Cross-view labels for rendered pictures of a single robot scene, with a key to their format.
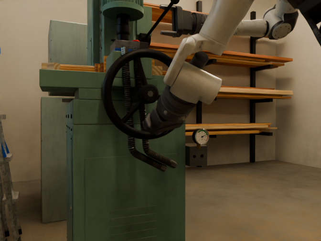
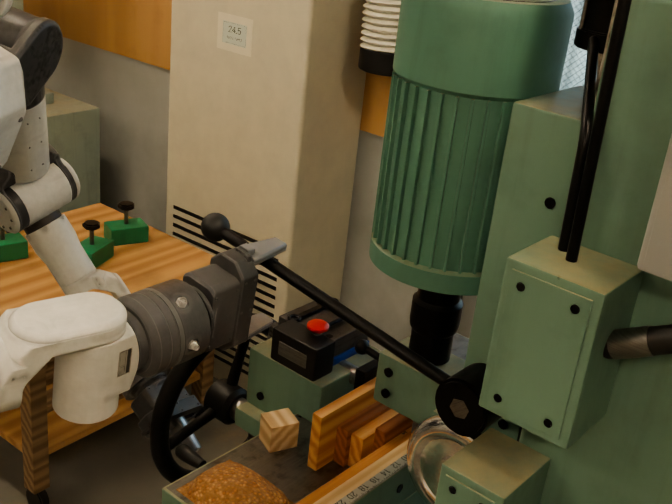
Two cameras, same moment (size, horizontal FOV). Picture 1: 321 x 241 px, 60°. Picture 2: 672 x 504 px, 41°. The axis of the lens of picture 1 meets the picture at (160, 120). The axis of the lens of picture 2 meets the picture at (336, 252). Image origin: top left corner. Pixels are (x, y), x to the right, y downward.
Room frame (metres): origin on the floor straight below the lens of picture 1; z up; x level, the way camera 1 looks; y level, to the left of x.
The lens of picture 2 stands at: (1.95, -0.43, 1.59)
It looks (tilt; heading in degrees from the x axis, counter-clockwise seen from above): 24 degrees down; 149
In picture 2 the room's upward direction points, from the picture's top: 6 degrees clockwise
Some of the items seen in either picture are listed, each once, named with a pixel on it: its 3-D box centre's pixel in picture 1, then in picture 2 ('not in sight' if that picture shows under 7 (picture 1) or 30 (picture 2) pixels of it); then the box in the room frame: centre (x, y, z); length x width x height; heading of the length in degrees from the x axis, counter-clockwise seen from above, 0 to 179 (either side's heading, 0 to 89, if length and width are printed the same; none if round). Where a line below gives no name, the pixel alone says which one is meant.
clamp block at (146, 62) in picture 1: (128, 68); (315, 376); (1.02, 0.12, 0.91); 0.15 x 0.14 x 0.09; 111
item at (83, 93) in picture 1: (126, 96); not in sight; (1.15, 0.14, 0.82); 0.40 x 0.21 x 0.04; 111
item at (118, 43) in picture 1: (129, 48); (316, 332); (1.02, 0.11, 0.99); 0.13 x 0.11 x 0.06; 111
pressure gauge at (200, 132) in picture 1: (199, 138); not in sight; (1.10, -0.16, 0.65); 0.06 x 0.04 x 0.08; 111
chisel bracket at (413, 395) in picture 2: not in sight; (435, 395); (1.23, 0.17, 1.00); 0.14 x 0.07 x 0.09; 21
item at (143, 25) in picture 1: (142, 23); (557, 340); (1.46, 0.09, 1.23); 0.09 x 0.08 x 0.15; 21
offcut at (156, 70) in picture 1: (157, 71); (279, 430); (1.12, 0.01, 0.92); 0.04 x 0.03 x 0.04; 89
